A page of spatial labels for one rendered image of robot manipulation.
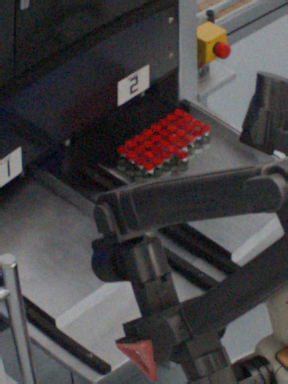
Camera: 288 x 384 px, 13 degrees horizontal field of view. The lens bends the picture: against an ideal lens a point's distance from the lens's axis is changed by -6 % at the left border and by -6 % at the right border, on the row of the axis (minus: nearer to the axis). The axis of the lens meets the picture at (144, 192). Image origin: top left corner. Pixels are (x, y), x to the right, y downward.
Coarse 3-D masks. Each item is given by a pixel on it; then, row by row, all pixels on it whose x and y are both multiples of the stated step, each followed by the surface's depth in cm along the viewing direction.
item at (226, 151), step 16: (192, 112) 263; (224, 128) 258; (224, 144) 258; (240, 144) 257; (192, 160) 254; (208, 160) 254; (224, 160) 254; (240, 160) 254; (256, 160) 255; (272, 160) 251; (112, 176) 247; (128, 176) 251; (176, 176) 251; (176, 224) 240; (192, 224) 241; (208, 224) 241; (224, 224) 241; (240, 224) 241; (256, 224) 241; (272, 224) 238; (208, 240) 235; (224, 240) 238; (240, 240) 238; (256, 240) 236; (240, 256) 234
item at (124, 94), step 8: (136, 72) 248; (144, 72) 250; (128, 80) 247; (144, 80) 252; (120, 88) 247; (128, 88) 249; (136, 88) 251; (144, 88) 253; (120, 96) 248; (128, 96) 250
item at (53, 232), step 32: (32, 192) 248; (64, 192) 245; (0, 224) 241; (32, 224) 241; (64, 224) 241; (32, 256) 235; (64, 256) 235; (32, 288) 229; (64, 288) 229; (96, 288) 227; (64, 320) 221
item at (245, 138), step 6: (252, 102) 209; (252, 108) 210; (258, 108) 208; (252, 114) 207; (246, 120) 210; (246, 126) 210; (246, 132) 211; (240, 138) 211; (246, 138) 211; (246, 144) 211; (252, 144) 211
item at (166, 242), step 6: (150, 234) 239; (156, 234) 239; (162, 234) 239; (162, 240) 238; (168, 240) 238; (168, 246) 237; (174, 246) 237; (180, 246) 237; (174, 252) 236; (180, 252) 236; (186, 252) 236; (186, 258) 235; (192, 258) 235
